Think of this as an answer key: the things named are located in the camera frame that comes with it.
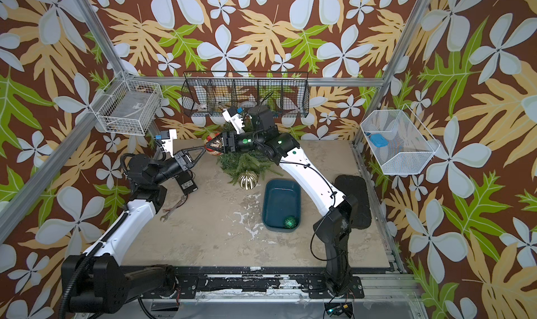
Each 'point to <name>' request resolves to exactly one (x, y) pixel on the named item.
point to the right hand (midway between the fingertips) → (213, 146)
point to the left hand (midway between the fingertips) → (206, 147)
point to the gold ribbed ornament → (248, 180)
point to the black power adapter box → (185, 182)
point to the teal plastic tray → (282, 199)
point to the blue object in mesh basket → (378, 140)
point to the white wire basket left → (128, 106)
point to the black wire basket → (208, 94)
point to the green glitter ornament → (289, 222)
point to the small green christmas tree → (233, 164)
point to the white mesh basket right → (400, 143)
